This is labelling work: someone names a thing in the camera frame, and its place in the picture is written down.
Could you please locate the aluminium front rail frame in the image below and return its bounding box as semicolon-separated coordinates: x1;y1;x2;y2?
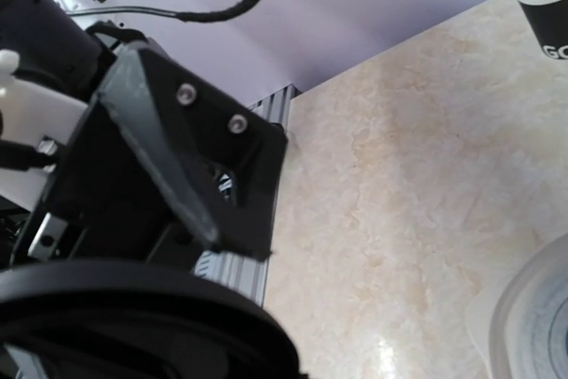
194;83;296;309

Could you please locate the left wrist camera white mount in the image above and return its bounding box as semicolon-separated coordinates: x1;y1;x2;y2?
1;50;87;210

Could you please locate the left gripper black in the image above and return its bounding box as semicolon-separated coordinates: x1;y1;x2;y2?
8;43;288;268

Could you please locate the grey spiral pattern plate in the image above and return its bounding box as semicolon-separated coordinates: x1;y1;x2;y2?
466;235;567;379

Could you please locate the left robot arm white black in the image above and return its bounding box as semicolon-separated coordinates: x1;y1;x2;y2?
1;0;288;268

